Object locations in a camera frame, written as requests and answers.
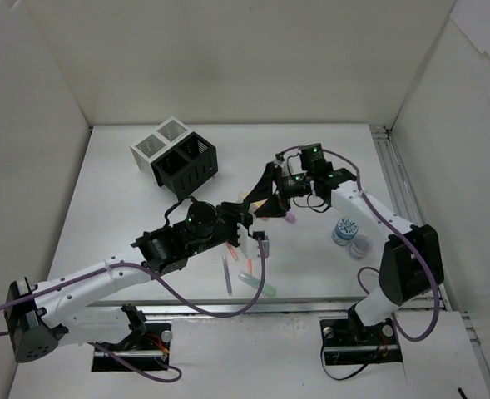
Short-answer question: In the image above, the orange gel pen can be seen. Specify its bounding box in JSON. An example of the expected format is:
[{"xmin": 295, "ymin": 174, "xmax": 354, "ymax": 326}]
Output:
[{"xmin": 226, "ymin": 243, "xmax": 240, "ymax": 262}]

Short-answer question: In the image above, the purple gel pen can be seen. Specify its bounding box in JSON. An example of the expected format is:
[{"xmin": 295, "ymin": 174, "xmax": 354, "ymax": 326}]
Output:
[{"xmin": 221, "ymin": 255, "xmax": 233, "ymax": 296}]

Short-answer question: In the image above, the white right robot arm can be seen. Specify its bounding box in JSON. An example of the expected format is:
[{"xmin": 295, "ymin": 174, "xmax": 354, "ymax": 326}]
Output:
[{"xmin": 243, "ymin": 144, "xmax": 444, "ymax": 342}]

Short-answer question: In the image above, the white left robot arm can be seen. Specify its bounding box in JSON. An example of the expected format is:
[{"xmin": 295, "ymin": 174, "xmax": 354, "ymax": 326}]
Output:
[{"xmin": 3, "ymin": 200, "xmax": 269, "ymax": 363}]

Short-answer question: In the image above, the yellow highlighter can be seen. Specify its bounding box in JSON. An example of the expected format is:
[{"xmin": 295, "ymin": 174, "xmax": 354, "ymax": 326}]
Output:
[{"xmin": 237, "ymin": 191, "xmax": 265, "ymax": 209}]

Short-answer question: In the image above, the purple highlighter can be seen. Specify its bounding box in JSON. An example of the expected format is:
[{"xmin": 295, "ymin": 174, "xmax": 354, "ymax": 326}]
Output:
[{"xmin": 285, "ymin": 213, "xmax": 296, "ymax": 224}]

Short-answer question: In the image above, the black mesh double container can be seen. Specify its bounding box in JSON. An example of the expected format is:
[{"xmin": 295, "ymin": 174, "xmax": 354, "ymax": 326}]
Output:
[{"xmin": 151, "ymin": 131, "xmax": 218, "ymax": 200}]

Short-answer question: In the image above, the green highlighter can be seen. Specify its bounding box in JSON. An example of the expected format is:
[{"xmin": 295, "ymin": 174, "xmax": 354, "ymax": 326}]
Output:
[{"xmin": 238, "ymin": 272, "xmax": 277, "ymax": 298}]

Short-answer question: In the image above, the white mesh double container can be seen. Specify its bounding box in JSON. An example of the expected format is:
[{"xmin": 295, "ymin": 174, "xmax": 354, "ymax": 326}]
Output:
[{"xmin": 130, "ymin": 116, "xmax": 191, "ymax": 173}]

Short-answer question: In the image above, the clear jar of rubber bands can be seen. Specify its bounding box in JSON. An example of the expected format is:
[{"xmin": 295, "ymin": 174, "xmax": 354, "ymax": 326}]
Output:
[{"xmin": 349, "ymin": 234, "xmax": 373, "ymax": 259}]

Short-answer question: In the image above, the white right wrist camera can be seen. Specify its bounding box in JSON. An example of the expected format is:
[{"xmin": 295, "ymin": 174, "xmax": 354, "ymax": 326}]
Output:
[{"xmin": 274, "ymin": 150, "xmax": 300, "ymax": 177}]

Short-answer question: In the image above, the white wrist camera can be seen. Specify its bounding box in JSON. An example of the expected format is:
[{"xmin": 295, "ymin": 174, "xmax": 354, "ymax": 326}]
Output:
[
  {"xmin": 237, "ymin": 224, "xmax": 270, "ymax": 259},
  {"xmin": 274, "ymin": 150, "xmax": 300, "ymax": 177}
]

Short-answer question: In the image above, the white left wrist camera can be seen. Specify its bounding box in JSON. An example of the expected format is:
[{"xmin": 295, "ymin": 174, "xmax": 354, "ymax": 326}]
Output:
[{"xmin": 237, "ymin": 224, "xmax": 270, "ymax": 259}]

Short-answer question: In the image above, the aluminium side rail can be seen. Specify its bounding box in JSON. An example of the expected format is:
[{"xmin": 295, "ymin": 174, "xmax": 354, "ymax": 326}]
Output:
[{"xmin": 369, "ymin": 125, "xmax": 490, "ymax": 397}]

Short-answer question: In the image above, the aluminium front rail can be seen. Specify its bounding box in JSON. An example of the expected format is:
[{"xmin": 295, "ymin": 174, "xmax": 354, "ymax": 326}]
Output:
[{"xmin": 40, "ymin": 295, "xmax": 449, "ymax": 318}]

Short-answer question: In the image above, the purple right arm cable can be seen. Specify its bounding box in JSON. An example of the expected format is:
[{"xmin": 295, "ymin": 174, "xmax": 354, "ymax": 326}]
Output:
[{"xmin": 275, "ymin": 145, "xmax": 442, "ymax": 342}]

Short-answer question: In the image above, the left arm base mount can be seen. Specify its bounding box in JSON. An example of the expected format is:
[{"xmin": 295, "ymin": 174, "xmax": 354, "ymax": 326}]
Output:
[{"xmin": 91, "ymin": 322, "xmax": 173, "ymax": 372}]

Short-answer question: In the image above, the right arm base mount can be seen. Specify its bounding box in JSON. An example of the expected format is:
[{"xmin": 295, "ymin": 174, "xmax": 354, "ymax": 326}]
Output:
[{"xmin": 319, "ymin": 318, "xmax": 403, "ymax": 366}]

